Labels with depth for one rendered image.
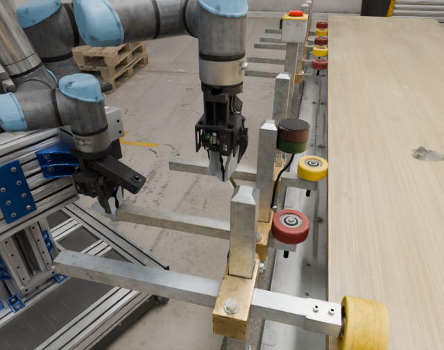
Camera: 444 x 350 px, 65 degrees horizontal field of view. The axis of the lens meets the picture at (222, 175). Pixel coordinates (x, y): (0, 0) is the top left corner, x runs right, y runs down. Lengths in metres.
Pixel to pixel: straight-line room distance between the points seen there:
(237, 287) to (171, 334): 1.13
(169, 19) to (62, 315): 1.23
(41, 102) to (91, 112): 0.09
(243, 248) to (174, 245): 1.49
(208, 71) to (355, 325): 0.42
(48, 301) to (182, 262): 0.66
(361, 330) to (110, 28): 0.55
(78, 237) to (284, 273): 1.12
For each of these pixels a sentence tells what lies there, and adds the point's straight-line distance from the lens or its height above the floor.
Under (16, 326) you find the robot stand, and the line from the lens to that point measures 1.61.
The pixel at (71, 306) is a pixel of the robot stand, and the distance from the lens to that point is 1.58.
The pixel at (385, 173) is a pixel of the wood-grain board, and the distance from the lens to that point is 1.00.
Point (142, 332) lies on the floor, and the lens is 1.69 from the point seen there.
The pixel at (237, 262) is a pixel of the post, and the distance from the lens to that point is 0.54.
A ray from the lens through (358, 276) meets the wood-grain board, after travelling 0.70.
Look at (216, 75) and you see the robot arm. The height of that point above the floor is 1.23.
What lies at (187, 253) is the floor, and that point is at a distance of 1.94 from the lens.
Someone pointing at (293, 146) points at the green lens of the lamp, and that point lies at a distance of 0.68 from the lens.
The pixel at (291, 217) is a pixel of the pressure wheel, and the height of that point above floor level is 0.91.
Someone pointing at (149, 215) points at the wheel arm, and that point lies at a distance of 0.85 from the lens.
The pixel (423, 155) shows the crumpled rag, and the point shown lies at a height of 0.91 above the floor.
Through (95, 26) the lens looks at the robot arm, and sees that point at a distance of 0.56.
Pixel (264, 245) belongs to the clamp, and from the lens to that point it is 0.76.
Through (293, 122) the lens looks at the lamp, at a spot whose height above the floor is 1.11.
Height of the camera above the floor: 1.40
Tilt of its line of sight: 34 degrees down
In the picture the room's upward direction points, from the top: straight up
